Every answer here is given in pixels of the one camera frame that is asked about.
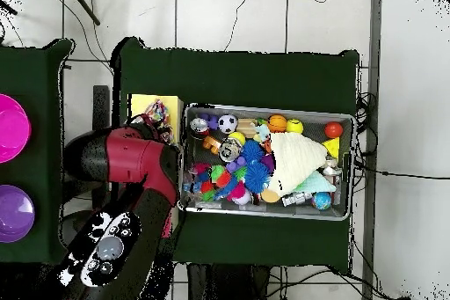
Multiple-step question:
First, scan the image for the cream knitted cloth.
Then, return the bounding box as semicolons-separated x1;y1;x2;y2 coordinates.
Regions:
265;130;329;197

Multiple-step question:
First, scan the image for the long polka dot cloth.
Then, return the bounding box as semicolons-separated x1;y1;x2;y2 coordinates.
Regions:
143;99;174;145

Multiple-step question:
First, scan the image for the wooden box with three holes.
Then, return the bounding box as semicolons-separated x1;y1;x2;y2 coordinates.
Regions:
126;92;185;146

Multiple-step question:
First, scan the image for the clear mesh bin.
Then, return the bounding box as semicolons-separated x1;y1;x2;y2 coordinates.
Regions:
178;102;356;223

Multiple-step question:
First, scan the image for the yellow tennis ball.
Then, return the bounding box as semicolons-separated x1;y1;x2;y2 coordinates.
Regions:
228;131;246;146

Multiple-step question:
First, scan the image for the black and white soccer ball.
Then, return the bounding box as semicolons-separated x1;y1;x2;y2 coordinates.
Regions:
218;113;240;135

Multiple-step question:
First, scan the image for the blue spiky rubber ball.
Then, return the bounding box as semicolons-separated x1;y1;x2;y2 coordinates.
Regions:
243;164;272;195
241;139;264;164

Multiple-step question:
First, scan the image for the crushed red drink can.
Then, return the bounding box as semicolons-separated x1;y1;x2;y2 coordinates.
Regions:
189;116;211;136

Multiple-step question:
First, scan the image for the orange toy basketball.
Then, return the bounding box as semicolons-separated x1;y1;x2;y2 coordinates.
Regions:
267;113;288;134

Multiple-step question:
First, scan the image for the yellow smiley ball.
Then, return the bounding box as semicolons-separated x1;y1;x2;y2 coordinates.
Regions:
286;118;304;135

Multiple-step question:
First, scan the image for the mint green cloth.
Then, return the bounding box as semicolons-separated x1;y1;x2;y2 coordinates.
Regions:
291;169;338;194

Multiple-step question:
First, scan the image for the yellow cheese wedge toy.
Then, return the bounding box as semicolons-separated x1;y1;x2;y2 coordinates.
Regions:
323;136;341;159

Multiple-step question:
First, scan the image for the red ball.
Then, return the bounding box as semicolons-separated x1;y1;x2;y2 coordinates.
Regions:
323;121;345;139

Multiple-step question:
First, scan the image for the black rod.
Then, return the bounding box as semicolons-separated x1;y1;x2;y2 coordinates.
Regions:
66;0;101;26

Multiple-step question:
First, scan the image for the pink plastic bowl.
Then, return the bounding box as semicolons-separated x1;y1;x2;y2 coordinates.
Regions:
0;92;33;165

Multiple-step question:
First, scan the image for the purple plastic bowl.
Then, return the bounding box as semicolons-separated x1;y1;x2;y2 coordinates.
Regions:
0;184;36;245

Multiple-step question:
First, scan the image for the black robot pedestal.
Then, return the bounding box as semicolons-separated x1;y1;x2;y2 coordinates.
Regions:
185;263;282;300

